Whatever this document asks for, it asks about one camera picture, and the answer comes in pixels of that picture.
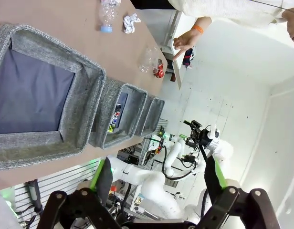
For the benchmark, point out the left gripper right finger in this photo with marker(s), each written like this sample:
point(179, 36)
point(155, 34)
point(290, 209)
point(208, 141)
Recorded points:
point(233, 210)

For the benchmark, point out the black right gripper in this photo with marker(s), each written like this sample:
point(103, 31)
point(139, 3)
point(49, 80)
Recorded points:
point(204, 139)

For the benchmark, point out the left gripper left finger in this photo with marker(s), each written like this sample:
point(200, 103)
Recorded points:
point(77, 210)

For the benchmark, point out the crushed red soda can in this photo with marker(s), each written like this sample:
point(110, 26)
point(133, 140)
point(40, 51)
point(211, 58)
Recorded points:
point(159, 70)

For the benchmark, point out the crushed clear plastic cup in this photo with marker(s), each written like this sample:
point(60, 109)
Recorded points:
point(147, 59)

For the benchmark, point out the plastic bottle blue cap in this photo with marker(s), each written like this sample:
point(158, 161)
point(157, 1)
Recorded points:
point(107, 14)

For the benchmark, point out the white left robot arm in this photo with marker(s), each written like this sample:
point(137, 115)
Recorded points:
point(151, 183)

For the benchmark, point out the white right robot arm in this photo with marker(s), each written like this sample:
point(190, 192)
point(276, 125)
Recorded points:
point(172, 155)

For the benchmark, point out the person left forearm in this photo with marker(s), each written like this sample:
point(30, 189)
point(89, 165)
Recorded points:
point(205, 22)

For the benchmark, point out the person left hand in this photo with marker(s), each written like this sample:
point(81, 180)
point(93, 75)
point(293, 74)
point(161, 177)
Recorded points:
point(187, 39)

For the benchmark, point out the white slatted panel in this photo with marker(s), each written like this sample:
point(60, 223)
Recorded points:
point(61, 176)

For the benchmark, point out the black hanging tool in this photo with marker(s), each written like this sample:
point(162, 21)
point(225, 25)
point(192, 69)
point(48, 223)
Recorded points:
point(34, 195)

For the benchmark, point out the grey fabric basket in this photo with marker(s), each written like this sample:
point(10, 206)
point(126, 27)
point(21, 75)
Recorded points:
point(151, 114)
point(135, 109)
point(46, 148)

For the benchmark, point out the large white table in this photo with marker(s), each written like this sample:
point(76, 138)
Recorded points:
point(233, 47)

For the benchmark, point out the orange wrist watch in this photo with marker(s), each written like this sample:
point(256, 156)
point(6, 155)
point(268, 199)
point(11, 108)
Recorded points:
point(199, 29)

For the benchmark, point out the person white zip jacket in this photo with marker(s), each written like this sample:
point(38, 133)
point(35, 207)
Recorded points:
point(233, 12)

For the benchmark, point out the crumpled white paper ball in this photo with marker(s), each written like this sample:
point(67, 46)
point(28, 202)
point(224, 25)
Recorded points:
point(130, 22)

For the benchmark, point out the person black trousers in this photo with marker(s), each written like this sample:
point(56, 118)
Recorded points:
point(151, 3)

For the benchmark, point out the person head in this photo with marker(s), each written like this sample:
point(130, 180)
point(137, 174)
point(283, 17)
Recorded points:
point(292, 26)

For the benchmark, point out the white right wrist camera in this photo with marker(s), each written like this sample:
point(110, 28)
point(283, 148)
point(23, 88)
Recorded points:
point(212, 131)

